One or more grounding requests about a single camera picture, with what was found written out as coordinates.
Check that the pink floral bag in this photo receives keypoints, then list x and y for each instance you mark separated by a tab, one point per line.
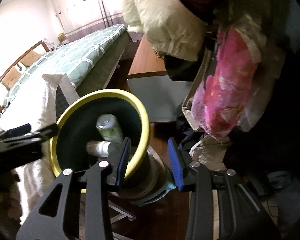
227	98

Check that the clear green label jar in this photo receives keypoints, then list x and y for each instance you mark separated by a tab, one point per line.
109	128

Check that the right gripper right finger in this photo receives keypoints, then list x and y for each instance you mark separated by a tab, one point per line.
221	206

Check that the far bedside box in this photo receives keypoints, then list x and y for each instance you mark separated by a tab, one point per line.
61	37

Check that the white dotted table cloth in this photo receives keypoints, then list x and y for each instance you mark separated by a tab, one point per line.
35	104

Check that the cream puffer jacket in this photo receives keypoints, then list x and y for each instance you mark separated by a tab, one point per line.
168	25

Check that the brown right pillow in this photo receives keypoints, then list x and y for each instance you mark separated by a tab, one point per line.
30	58

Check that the white pill bottle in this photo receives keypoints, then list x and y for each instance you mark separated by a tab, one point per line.
100	148

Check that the green checked bed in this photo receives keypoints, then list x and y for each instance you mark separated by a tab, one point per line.
75	59

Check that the brown pillow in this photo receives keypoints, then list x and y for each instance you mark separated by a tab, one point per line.
30	58
11	78

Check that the brown left pillow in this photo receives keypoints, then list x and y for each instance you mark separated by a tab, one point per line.
11	78

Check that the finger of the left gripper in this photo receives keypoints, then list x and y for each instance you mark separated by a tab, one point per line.
15	132
40	135

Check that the pink white curtains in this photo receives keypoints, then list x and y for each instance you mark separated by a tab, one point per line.
79	18

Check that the wooden desk cabinet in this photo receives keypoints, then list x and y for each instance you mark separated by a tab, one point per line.
161	85

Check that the wooden headboard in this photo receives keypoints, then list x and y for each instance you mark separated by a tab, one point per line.
19	66

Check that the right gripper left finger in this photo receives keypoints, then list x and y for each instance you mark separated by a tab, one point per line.
56	214

